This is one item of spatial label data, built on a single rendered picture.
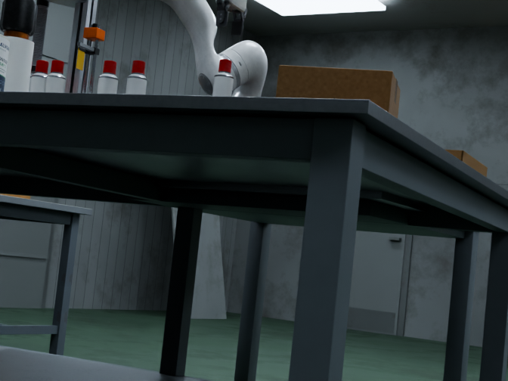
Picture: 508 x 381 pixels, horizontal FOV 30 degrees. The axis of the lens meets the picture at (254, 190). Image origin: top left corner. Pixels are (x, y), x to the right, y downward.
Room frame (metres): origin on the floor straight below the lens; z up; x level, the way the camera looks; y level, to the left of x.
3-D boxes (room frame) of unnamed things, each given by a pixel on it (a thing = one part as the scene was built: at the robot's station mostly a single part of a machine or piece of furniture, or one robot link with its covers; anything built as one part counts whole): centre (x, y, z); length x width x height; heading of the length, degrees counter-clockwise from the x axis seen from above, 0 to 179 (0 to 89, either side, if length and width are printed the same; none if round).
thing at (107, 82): (2.48, 0.41, 0.98); 0.05 x 0.05 x 0.20
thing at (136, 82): (2.44, 0.33, 0.98); 0.05 x 0.05 x 0.20
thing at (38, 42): (2.71, 0.67, 1.18); 0.04 x 0.04 x 0.21
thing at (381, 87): (2.54, -0.20, 0.99); 0.30 x 0.24 x 0.27; 76
